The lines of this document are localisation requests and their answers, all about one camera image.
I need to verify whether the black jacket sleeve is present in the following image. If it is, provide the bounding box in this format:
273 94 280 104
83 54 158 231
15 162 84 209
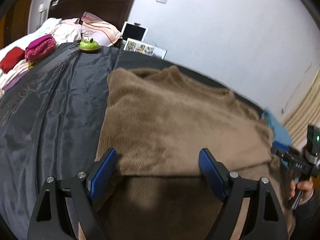
290 190 319 240

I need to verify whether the white tablet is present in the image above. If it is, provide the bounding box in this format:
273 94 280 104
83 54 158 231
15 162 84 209
121 21 149 41

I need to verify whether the dark wooden headboard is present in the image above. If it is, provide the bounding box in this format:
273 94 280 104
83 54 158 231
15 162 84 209
48 0 134 30

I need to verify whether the beige curtain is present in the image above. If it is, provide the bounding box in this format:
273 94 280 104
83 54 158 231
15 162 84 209
282 70 320 148

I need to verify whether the green toy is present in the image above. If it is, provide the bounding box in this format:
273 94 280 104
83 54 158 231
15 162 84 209
79 38 100 53

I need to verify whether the red folded garment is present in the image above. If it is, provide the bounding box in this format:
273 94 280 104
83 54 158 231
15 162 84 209
1 47 25 74

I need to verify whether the beige folded garment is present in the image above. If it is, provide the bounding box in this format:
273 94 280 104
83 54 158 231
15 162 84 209
0 59 29 96

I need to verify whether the black satin work cloth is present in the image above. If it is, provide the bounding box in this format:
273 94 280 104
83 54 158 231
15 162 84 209
0 42 266 240

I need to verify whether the brown fleece sweater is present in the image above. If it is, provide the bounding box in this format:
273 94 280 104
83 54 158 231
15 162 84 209
94 67 285 239

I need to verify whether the white crumpled blanket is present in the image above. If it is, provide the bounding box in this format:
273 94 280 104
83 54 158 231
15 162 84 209
35 17 81 45

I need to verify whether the photo frame collage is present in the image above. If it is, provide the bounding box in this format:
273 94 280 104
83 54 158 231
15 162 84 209
124 38 167 60

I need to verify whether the folded teal fleece garment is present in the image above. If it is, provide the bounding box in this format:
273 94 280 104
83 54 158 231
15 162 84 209
261 108 292 146

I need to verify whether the magenta folded garment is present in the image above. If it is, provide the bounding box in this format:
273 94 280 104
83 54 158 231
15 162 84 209
25 34 56 62

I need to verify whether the white bedside lamp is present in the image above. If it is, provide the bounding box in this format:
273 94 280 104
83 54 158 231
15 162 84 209
37 2 47 29

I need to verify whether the white bed sheet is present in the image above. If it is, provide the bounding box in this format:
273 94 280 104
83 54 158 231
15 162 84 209
0 17 62 60

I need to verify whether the operator right hand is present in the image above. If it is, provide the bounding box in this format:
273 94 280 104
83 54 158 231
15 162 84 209
289 178 313 204

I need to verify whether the pink striped pillow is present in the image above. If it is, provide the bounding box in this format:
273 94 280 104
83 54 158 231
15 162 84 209
81 12 122 47

